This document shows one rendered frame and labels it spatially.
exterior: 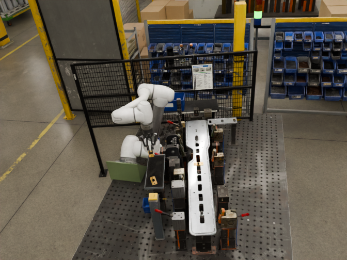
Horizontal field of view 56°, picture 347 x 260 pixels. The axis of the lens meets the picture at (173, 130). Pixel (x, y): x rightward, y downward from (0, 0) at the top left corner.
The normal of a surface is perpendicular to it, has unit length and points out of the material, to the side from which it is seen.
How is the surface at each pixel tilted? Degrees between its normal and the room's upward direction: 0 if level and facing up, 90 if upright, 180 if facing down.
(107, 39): 91
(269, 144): 0
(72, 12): 89
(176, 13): 90
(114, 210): 0
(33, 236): 0
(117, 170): 90
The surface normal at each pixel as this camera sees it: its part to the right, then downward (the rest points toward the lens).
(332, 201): -0.08, -0.81
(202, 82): -0.02, 0.58
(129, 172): -0.23, 0.59
